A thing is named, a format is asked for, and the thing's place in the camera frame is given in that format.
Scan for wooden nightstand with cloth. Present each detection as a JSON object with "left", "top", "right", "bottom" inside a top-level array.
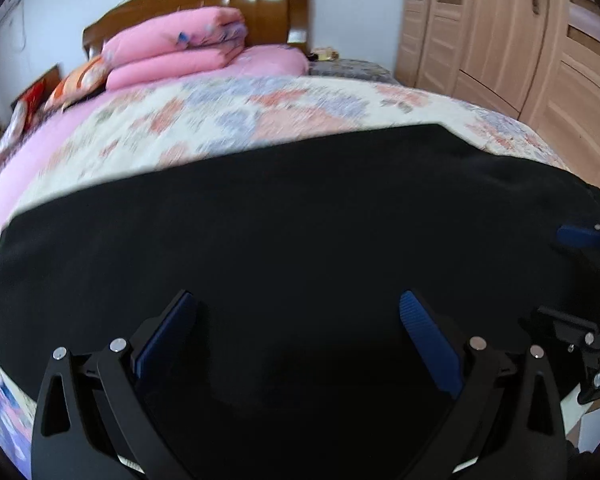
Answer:
[{"left": 308, "top": 52, "right": 399, "bottom": 84}]

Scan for floral quilt bedspread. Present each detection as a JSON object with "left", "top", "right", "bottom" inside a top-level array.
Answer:
[{"left": 14, "top": 75, "right": 569, "bottom": 216}]

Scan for orange patterned pillow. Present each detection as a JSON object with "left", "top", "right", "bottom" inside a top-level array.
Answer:
[{"left": 43, "top": 54, "right": 110, "bottom": 112}]

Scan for folded pink comforter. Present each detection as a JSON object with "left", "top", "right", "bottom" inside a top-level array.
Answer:
[{"left": 102, "top": 6, "right": 248, "bottom": 90}]

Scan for pink bed sheet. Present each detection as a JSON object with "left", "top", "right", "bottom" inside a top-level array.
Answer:
[{"left": 0, "top": 46, "right": 309, "bottom": 237}]

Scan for red pillow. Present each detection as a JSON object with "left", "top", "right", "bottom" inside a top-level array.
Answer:
[{"left": 12, "top": 78, "right": 47, "bottom": 131}]

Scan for black pants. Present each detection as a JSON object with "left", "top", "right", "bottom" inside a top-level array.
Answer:
[{"left": 0, "top": 125, "right": 600, "bottom": 479}]

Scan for light wooden wardrobe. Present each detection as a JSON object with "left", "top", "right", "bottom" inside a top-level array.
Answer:
[{"left": 394, "top": 0, "right": 600, "bottom": 188}]

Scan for brown wooden headboard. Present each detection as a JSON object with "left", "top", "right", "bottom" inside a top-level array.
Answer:
[{"left": 82, "top": 0, "right": 311, "bottom": 56}]

